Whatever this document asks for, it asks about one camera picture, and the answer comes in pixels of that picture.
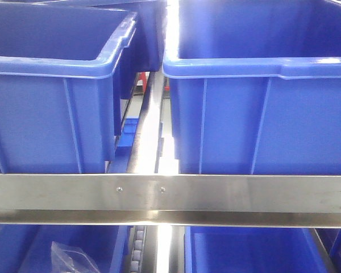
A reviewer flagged blue bin near right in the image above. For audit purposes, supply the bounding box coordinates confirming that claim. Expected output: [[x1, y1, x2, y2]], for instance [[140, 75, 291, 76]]
[[163, 1, 341, 175]]

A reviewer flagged blue bin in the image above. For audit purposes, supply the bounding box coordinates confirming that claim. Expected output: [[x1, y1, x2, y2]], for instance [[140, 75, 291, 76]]
[[184, 226, 330, 272], [163, 1, 341, 175], [0, 225, 130, 272], [0, 2, 138, 173]]

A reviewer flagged blue bin bottom right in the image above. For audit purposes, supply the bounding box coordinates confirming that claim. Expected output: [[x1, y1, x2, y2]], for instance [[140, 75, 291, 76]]
[[184, 226, 330, 272]]

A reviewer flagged blue bin near left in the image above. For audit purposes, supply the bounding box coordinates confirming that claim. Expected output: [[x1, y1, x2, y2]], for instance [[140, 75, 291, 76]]
[[0, 2, 138, 173]]

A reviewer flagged clear plastic bag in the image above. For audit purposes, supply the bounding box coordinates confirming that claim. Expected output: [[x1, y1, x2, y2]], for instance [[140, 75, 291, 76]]
[[51, 241, 100, 273]]

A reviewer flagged blue bin bottom left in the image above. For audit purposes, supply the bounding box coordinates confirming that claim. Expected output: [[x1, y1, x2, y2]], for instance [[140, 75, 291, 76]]
[[0, 225, 130, 272]]

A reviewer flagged steel shelf front rail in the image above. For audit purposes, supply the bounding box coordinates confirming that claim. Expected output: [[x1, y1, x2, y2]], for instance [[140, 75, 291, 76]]
[[0, 174, 341, 228]]

